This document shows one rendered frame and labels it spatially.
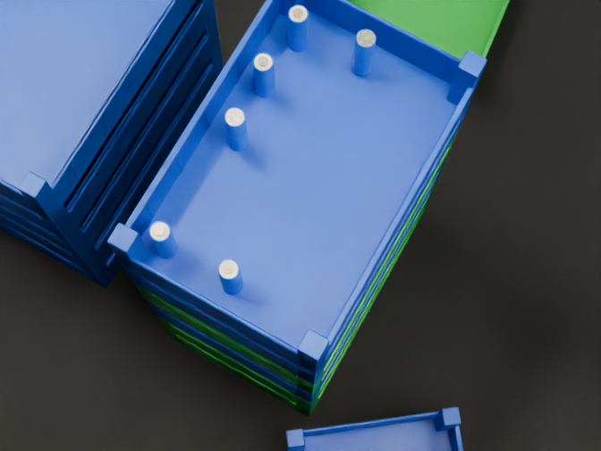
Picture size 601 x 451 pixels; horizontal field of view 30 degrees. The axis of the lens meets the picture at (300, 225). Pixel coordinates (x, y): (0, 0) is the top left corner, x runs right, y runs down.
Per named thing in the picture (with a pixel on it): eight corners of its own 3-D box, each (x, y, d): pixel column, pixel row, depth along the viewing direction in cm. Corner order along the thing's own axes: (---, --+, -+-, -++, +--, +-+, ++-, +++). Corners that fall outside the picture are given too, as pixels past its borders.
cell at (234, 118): (249, 113, 96) (251, 138, 103) (231, 103, 97) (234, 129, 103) (238, 131, 96) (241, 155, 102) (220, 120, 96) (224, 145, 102)
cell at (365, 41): (379, 34, 98) (375, 63, 105) (361, 25, 99) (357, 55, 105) (369, 51, 98) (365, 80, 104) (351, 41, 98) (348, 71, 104)
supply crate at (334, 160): (286, -5, 107) (285, -46, 99) (475, 94, 104) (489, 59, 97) (119, 262, 100) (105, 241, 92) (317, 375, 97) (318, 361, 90)
